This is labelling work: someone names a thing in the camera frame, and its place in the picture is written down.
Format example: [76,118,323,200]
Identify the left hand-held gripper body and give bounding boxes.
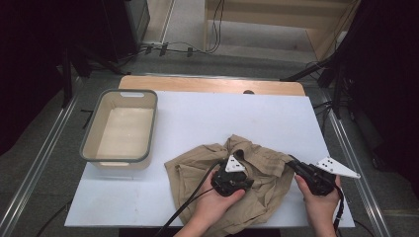
[210,154,255,198]

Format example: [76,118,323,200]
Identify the wooden table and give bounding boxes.
[118,74,306,97]

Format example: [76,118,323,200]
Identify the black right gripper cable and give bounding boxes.
[332,184,346,233]

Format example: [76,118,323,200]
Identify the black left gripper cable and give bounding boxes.
[153,160,225,237]

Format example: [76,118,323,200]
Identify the white table mat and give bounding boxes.
[64,91,356,229]

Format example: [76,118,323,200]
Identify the black hanging cable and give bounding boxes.
[206,0,226,54]

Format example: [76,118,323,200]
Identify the dark metal cabinet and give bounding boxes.
[98,0,151,63]

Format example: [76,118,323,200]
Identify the person's right hand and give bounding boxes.
[293,174,342,228]

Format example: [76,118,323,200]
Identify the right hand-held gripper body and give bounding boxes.
[294,156,362,197]

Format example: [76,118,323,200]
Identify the white power strip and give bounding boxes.
[139,40,170,55]

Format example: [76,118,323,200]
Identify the person's left hand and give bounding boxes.
[194,169,246,228]

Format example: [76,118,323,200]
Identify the black metal stand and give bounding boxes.
[60,42,132,109]
[280,53,351,120]

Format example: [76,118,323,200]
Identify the black floor cable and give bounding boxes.
[35,199,72,237]

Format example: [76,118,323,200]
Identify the beige storage basket grey rim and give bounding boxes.
[79,88,159,171]

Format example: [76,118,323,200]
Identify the khaki pants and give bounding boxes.
[164,133,295,237]

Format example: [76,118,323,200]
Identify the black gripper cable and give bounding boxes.
[332,184,346,233]
[153,160,225,237]

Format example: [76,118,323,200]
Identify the light wooden cabinet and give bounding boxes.
[204,0,361,62]

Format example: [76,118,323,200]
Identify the aluminium floor rail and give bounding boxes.
[0,95,80,237]
[319,88,393,237]

